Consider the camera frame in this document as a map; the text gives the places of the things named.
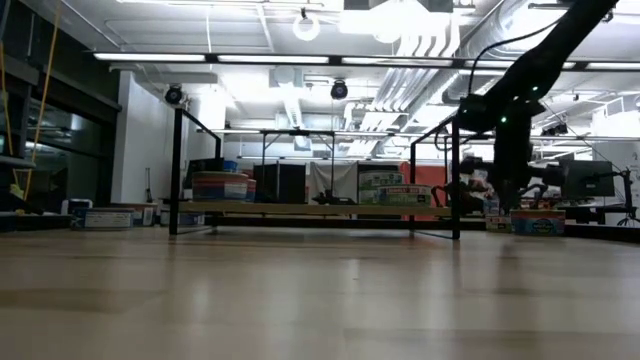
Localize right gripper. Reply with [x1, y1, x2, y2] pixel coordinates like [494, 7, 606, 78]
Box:
[460, 102, 570, 214]

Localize wooden shelf black metal legs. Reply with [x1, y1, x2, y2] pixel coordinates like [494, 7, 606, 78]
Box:
[167, 106, 462, 241]

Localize orange partition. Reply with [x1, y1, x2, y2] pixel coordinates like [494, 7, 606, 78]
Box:
[399, 160, 450, 222]

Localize black background monitor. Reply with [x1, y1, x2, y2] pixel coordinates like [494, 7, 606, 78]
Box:
[558, 159, 617, 199]
[185, 157, 225, 174]

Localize black tripod stand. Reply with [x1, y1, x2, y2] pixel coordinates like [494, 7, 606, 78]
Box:
[615, 167, 640, 229]

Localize white ceiling pipes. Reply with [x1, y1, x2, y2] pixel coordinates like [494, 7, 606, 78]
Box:
[344, 19, 461, 156]

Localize white cloth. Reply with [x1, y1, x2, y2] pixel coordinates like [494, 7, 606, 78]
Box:
[308, 160, 359, 204]

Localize black partition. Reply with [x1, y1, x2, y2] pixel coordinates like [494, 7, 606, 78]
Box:
[252, 162, 308, 205]

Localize black beam with light strips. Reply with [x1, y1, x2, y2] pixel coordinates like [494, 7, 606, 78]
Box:
[92, 49, 640, 71]

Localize white box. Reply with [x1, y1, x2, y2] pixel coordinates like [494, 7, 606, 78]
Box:
[60, 198, 94, 216]

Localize grey side desk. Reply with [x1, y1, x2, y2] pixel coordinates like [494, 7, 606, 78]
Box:
[0, 154, 37, 170]

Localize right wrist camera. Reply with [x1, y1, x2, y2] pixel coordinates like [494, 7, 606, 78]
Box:
[457, 93, 501, 134]

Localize large round ventilation duct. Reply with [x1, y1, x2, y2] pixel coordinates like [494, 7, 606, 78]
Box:
[441, 0, 539, 106]

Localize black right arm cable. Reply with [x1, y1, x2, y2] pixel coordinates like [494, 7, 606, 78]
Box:
[467, 18, 569, 99]

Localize black aluminium table frame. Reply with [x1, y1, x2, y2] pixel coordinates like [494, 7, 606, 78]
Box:
[0, 212, 640, 245]

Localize black folding table frame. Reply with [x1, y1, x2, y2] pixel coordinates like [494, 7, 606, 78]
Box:
[258, 128, 337, 204]

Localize white ring lamp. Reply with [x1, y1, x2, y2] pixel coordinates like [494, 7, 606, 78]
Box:
[292, 13, 321, 43]

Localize yellow cable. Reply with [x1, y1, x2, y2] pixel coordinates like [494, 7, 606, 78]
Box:
[0, 0, 62, 204]

